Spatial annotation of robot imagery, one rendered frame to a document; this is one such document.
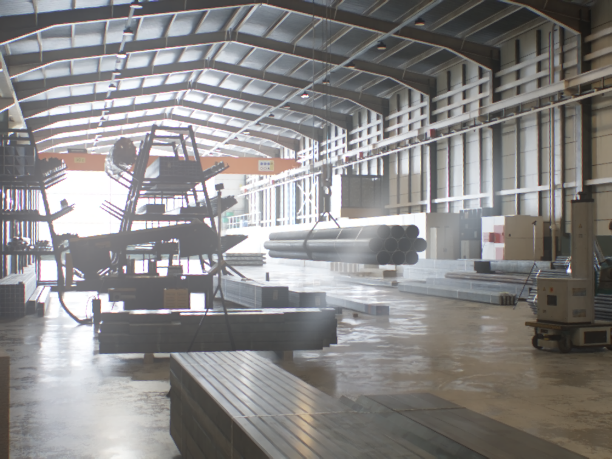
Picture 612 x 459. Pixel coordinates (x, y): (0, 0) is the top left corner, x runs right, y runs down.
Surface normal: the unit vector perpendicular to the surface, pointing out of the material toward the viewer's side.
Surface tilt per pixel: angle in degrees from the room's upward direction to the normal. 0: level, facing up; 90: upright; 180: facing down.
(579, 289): 90
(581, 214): 90
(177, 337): 90
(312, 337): 90
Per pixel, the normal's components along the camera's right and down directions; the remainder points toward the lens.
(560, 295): -0.91, 0.00
